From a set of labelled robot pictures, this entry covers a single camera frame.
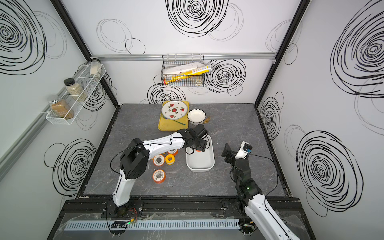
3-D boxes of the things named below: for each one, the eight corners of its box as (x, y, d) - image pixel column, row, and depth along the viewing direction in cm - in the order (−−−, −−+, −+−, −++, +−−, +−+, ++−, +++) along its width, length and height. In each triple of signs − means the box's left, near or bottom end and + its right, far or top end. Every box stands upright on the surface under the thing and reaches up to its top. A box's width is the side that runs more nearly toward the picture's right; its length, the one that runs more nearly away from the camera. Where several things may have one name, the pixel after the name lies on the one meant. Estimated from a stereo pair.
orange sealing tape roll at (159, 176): (151, 183, 83) (150, 182, 81) (154, 170, 88) (153, 169, 86) (165, 183, 83) (164, 182, 81) (167, 170, 88) (166, 169, 86)
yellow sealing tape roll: (165, 164, 91) (164, 162, 89) (166, 156, 94) (165, 154, 92) (174, 164, 91) (173, 162, 89) (175, 156, 94) (174, 154, 92)
